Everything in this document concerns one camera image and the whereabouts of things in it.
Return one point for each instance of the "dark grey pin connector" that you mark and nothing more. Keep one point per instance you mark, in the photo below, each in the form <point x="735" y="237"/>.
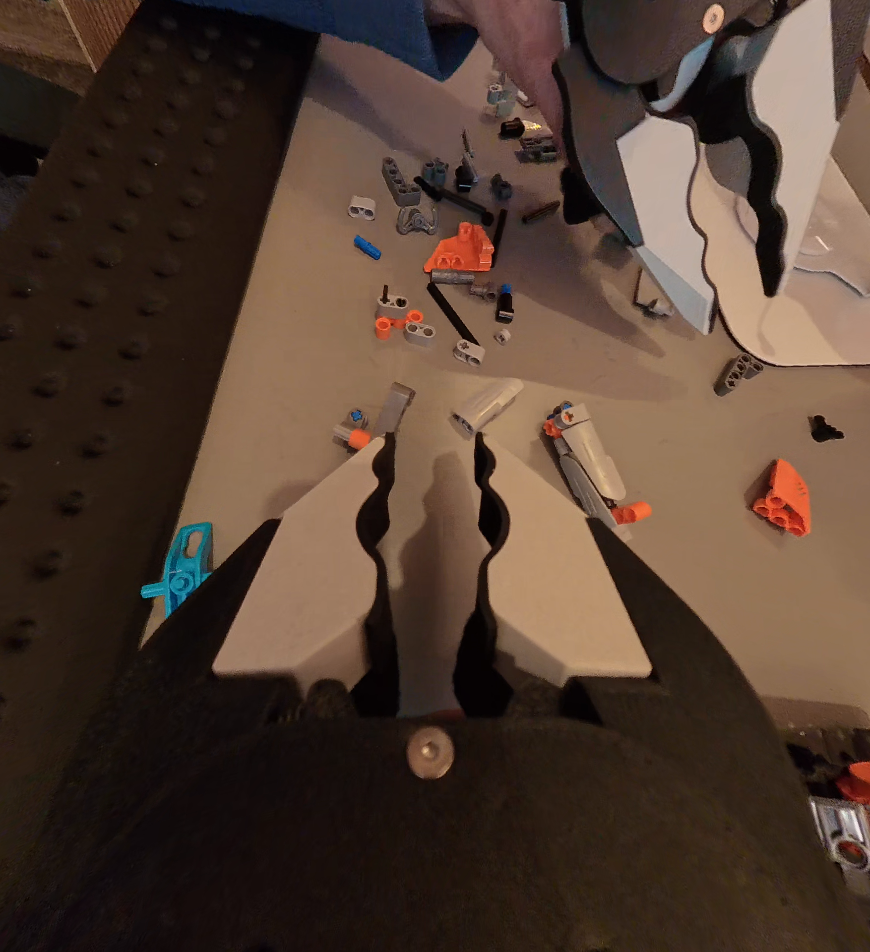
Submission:
<point x="435" y="172"/>

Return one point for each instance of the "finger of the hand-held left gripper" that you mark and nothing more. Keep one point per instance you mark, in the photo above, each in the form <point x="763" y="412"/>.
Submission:
<point x="807" y="111"/>
<point x="662" y="208"/>

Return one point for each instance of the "black dimpled mat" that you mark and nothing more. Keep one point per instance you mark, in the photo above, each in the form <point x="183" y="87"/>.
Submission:
<point x="107" y="297"/>

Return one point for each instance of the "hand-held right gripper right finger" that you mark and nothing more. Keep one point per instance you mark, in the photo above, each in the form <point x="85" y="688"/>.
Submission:
<point x="554" y="595"/>

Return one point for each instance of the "tracked toy robot vehicle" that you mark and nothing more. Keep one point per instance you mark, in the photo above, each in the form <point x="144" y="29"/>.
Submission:
<point x="866" y="840"/>

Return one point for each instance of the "dark grey three-hole beam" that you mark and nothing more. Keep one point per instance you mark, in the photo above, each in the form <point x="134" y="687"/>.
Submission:
<point x="736" y="374"/>

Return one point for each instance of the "light grey beam black pin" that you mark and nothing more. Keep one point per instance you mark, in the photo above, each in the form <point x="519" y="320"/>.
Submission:
<point x="392" y="305"/>

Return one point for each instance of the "person's left hand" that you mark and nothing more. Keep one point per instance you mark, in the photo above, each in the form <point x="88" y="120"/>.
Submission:
<point x="524" y="37"/>

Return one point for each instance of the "black connector with blue pin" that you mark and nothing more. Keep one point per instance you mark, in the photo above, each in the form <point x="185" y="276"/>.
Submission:
<point x="506" y="305"/>

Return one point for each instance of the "small black connector piece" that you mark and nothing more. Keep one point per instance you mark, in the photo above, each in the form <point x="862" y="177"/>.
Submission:
<point x="823" y="430"/>

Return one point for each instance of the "light grey curved panel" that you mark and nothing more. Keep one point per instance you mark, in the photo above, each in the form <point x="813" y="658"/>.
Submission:
<point x="491" y="401"/>

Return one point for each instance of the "white two-hole beam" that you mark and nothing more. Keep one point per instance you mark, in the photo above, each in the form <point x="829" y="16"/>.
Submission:
<point x="362" y="207"/>

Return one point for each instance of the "dark grey connector cluster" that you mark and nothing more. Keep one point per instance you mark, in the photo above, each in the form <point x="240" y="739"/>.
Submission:
<point x="538" y="145"/>

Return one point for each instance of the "light grey two-hole beam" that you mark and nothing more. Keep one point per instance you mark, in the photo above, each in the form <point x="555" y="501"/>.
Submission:
<point x="420" y="333"/>

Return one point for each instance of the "orange wedge brick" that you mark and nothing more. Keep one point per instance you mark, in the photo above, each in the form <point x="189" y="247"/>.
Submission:
<point x="785" y="491"/>

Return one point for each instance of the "light grey small connector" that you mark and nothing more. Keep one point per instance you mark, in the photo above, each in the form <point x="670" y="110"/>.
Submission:
<point x="500" y="95"/>

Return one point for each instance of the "grey beam assembly orange bush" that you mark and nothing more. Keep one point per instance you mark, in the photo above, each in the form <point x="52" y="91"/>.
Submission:
<point x="394" y="409"/>

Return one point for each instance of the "light grey cross-hole beam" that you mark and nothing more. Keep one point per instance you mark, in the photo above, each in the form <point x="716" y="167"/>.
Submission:
<point x="469" y="352"/>

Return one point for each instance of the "small grey angled connector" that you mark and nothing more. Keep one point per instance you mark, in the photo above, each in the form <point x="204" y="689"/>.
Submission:
<point x="483" y="290"/>

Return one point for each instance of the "short dark axle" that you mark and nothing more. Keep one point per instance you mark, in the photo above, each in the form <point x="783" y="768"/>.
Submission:
<point x="540" y="212"/>

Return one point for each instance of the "dark grey curved piece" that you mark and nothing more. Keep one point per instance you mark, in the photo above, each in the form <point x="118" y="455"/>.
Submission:
<point x="416" y="221"/>

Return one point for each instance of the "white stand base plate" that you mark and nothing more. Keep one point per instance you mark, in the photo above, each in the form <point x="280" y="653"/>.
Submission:
<point x="814" y="327"/>

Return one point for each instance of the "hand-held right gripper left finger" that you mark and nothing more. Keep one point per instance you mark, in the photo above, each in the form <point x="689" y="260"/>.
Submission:
<point x="308" y="595"/>

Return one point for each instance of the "medium black axle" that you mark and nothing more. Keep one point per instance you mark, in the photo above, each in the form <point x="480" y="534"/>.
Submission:
<point x="499" y="238"/>

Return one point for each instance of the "dark grey cross connector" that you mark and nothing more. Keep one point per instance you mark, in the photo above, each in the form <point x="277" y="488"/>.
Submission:
<point x="501" y="186"/>

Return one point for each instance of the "blue pin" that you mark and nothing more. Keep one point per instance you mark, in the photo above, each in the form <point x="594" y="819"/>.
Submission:
<point x="366" y="248"/>

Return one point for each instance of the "grey ribbed axle connector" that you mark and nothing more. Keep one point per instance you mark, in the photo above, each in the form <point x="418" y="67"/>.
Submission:
<point x="451" y="277"/>

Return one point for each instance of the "cyan plastic separator tool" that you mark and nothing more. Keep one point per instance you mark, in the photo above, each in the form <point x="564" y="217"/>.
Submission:
<point x="182" y="573"/>

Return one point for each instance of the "long black axle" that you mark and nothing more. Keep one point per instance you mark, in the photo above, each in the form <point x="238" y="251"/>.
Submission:
<point x="453" y="201"/>
<point x="451" y="311"/>

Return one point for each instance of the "grey panel assembly orange connector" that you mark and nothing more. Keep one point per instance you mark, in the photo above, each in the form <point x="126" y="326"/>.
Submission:
<point x="591" y="454"/>

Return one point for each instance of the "large orange angular brick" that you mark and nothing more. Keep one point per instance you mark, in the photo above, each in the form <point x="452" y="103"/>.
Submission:
<point x="461" y="249"/>

